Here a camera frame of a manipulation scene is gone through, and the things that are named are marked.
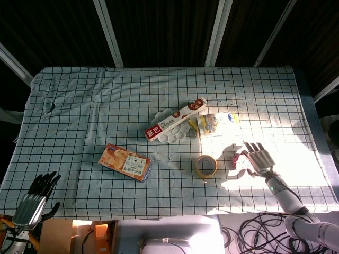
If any black and silver right hand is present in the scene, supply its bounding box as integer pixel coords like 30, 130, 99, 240
240, 142, 275, 177

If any black and silver left hand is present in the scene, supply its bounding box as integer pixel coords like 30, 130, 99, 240
12, 171, 61, 231

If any brown cardboard box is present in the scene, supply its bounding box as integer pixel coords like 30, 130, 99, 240
39, 219, 74, 254

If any crumpled yellow white snack bag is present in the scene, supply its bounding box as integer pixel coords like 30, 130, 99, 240
187, 111, 240, 139

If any tan adhesive tape roll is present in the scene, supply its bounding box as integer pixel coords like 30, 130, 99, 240
194, 155, 218, 179

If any orange plastic part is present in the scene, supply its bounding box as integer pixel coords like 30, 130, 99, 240
94, 223, 110, 254

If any white flower-shaped plate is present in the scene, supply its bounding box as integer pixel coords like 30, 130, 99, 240
151, 108, 191, 145

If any red white cling film box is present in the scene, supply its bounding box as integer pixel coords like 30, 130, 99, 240
144, 97, 208, 143

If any orange biscuit box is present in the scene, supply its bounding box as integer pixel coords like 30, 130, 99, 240
97, 143, 153, 183

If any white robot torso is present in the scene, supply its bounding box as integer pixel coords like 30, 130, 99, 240
115, 214, 226, 254

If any checkered light blue tablecloth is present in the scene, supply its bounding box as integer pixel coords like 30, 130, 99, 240
0, 66, 339, 220

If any black cable bundle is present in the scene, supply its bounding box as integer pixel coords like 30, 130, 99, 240
221, 211, 323, 254

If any white metal frame bar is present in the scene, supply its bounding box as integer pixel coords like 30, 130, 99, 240
253, 0, 299, 68
92, 0, 124, 68
0, 42, 34, 87
312, 76, 339, 104
204, 0, 234, 67

